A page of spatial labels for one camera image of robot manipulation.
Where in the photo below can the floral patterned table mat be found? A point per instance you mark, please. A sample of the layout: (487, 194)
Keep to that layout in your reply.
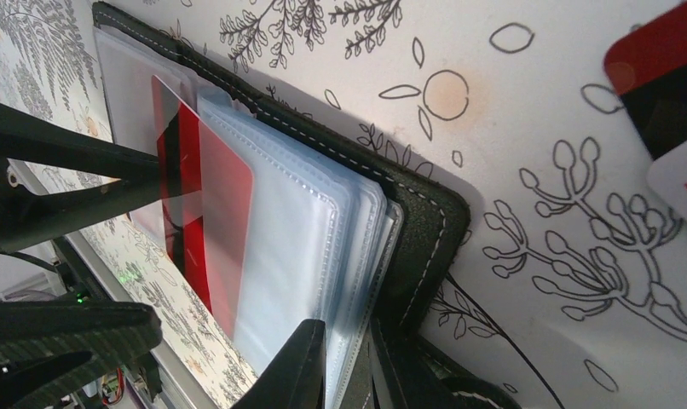
(569, 289)

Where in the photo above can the red card centre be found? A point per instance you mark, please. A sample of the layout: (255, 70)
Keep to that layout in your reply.
(648, 70)

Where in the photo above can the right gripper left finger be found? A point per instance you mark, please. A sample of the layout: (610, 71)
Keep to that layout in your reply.
(295, 378)

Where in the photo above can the black card holder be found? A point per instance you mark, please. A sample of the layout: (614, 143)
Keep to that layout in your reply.
(336, 233)

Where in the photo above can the white red-dot card left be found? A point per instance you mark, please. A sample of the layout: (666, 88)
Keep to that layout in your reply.
(667, 177)

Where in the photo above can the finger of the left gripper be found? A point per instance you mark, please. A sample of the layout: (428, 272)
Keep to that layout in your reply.
(123, 181)
(51, 349)

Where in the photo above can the aluminium rail frame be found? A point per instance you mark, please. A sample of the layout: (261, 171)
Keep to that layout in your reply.
(179, 388)

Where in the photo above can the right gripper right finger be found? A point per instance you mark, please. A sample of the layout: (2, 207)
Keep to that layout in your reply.
(402, 379)

